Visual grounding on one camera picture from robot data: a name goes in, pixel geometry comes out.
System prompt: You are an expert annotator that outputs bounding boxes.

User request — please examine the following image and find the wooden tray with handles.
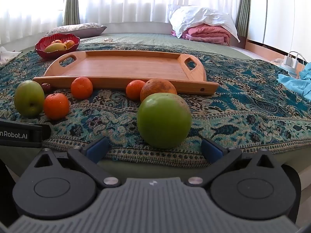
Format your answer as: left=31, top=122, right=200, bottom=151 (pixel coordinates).
left=33, top=50, right=219, bottom=96

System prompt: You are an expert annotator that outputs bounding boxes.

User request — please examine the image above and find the pink folded blanket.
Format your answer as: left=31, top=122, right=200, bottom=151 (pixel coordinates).
left=171, top=24, right=231, bottom=45

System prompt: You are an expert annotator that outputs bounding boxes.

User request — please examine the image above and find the green quilted bedspread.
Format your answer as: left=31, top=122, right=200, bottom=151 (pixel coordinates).
left=79, top=33, right=252, bottom=60

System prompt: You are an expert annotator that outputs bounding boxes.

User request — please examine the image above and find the light blue cloth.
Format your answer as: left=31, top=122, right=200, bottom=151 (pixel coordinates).
left=277, top=62, right=311, bottom=100

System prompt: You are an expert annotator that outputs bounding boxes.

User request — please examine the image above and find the white charger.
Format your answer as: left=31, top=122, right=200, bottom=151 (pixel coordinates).
left=284, top=52, right=306, bottom=71

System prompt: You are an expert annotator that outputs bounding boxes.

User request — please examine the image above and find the green curtain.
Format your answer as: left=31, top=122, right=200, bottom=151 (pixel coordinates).
left=63, top=0, right=80, bottom=26
left=235, top=0, right=251, bottom=37

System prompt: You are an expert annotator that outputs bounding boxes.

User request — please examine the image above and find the small green apple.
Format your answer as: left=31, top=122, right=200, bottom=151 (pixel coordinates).
left=14, top=80, right=45, bottom=117

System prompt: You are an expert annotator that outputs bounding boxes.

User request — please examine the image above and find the large green apple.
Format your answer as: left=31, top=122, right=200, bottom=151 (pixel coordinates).
left=137, top=93, right=192, bottom=149

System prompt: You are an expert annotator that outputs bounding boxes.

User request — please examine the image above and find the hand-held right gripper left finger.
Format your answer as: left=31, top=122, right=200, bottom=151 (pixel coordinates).
left=31, top=136, right=121, bottom=188

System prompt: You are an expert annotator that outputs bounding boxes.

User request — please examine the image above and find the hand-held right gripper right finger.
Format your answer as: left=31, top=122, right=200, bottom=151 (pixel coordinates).
left=188, top=138, right=282, bottom=187

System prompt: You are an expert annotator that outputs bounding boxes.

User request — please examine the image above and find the orange mandarin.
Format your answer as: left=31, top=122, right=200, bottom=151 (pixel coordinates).
left=126, top=80, right=146, bottom=101
left=43, top=93, right=70, bottom=120
left=71, top=77, right=94, bottom=100

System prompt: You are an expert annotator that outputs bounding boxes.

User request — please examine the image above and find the yellow mango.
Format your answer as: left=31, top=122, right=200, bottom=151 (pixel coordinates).
left=44, top=43, right=67, bottom=53

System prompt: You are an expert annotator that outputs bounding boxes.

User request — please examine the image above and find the teal paisley blanket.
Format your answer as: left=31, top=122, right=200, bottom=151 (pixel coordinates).
left=0, top=42, right=311, bottom=168

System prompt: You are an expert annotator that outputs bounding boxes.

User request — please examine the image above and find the floral grey pillow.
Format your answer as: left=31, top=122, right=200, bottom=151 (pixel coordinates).
left=45, top=23, right=107, bottom=39

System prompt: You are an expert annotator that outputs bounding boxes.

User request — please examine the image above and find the white pillow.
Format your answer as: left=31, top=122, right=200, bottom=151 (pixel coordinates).
left=168, top=4, right=240, bottom=42

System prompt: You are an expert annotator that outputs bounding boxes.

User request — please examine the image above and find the large blemished orange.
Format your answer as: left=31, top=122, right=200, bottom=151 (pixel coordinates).
left=140, top=78, right=178, bottom=102

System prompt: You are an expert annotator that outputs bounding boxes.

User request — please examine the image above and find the white wardrobe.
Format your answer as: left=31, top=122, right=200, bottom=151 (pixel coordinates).
left=245, top=0, right=311, bottom=55

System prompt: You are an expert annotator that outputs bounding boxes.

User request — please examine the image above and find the white crumpled paper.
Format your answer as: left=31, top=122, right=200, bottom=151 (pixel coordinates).
left=0, top=46, right=23, bottom=66

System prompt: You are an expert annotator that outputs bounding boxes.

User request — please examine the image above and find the red glass bowl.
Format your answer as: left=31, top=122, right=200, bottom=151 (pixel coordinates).
left=35, top=33, right=80, bottom=60

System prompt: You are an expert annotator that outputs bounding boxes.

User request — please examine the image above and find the white sheer curtain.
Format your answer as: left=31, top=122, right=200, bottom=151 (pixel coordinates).
left=0, top=0, right=243, bottom=33

